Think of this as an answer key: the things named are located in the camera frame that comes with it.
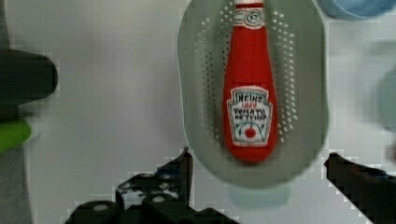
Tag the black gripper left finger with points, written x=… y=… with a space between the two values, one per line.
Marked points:
x=162 y=197

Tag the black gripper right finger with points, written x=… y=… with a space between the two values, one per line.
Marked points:
x=371 y=190

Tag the red plush ketchup bottle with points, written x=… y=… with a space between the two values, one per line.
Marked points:
x=249 y=97

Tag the grey-green oval strainer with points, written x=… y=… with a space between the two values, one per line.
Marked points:
x=297 y=49

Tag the green cylinder toy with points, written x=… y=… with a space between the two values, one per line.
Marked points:
x=13 y=133

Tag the black cup lower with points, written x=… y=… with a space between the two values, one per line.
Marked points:
x=25 y=77

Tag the blue bowl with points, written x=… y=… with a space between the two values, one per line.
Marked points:
x=356 y=10

